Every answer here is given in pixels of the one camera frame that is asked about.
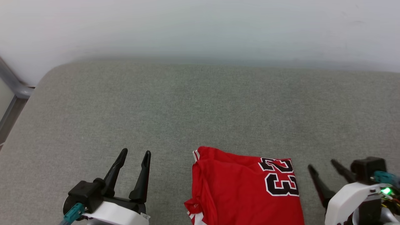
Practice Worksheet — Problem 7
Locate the grey metal frame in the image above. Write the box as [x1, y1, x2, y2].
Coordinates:
[0, 56, 35, 150]

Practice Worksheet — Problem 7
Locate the grey fabric sofa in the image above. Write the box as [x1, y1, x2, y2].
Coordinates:
[0, 59, 400, 225]

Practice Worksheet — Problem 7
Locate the red and white basketball jersey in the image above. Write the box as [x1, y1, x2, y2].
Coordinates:
[184, 146, 305, 225]

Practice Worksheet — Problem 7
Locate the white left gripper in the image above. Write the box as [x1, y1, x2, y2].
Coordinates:
[82, 148, 151, 225]

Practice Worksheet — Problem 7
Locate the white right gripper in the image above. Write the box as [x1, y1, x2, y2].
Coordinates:
[308, 159, 388, 225]

